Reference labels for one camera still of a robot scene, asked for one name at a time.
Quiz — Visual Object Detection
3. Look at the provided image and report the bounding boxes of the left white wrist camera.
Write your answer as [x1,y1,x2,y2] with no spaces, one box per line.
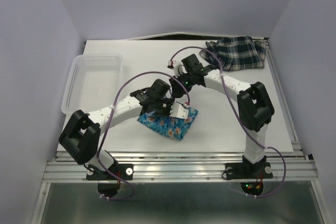
[169,102,189,120]

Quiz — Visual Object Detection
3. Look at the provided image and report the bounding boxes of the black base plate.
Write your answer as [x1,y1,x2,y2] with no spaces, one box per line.
[86,163,134,181]
[222,162,273,180]

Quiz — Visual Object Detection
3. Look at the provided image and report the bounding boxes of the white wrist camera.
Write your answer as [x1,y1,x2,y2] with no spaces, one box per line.
[169,102,189,120]
[167,60,185,76]

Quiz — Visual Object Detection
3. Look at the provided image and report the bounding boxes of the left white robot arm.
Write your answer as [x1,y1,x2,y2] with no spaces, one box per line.
[59,79,173,179]

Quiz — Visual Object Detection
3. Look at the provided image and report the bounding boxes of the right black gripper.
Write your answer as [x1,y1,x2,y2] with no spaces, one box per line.
[169,71,194,99]

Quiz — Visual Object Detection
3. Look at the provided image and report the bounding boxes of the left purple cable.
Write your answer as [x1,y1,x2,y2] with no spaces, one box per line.
[96,71,191,200]

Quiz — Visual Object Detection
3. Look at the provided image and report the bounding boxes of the aluminium mounting rail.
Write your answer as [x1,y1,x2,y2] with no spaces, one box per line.
[42,151,318,183]

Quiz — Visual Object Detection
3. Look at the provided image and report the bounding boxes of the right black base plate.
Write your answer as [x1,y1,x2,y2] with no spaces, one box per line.
[222,162,273,180]

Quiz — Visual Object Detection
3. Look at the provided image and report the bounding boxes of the white plastic basket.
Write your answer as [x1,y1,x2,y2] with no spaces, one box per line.
[61,54,123,115]

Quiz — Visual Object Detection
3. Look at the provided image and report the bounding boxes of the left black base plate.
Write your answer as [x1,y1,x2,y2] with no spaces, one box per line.
[86,163,134,181]

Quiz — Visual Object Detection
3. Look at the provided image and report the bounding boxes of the blue floral skirt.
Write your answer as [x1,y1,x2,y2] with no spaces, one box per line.
[137,107,198,141]

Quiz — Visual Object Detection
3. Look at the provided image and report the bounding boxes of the navy plaid skirt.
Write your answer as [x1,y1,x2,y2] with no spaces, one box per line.
[199,36,267,71]

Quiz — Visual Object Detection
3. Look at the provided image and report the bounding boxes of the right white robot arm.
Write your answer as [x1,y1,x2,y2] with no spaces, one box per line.
[167,54,275,180]

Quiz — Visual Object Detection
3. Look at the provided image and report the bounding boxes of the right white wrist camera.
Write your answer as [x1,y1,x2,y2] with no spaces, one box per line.
[167,60,185,76]

